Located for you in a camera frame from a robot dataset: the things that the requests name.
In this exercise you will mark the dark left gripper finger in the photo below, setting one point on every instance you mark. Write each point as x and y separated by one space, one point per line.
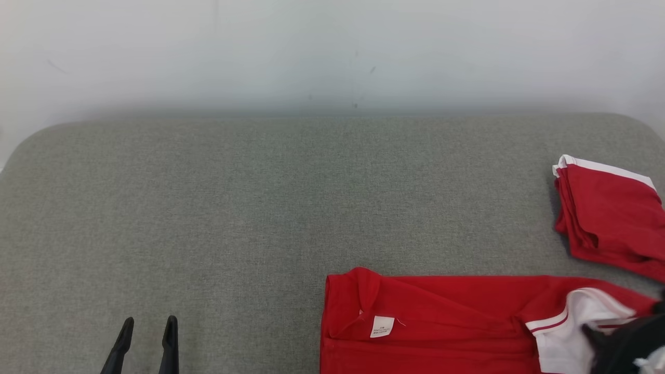
170 353
118 353

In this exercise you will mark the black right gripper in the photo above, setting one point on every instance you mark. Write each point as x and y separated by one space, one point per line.
628 343

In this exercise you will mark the red shorts with white band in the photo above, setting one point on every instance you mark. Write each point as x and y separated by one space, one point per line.
613 218

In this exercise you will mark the red jersey with white sleeves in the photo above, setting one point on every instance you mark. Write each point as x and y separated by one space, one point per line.
441 332

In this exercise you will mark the grey fabric sofa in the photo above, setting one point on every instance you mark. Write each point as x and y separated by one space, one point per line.
208 218

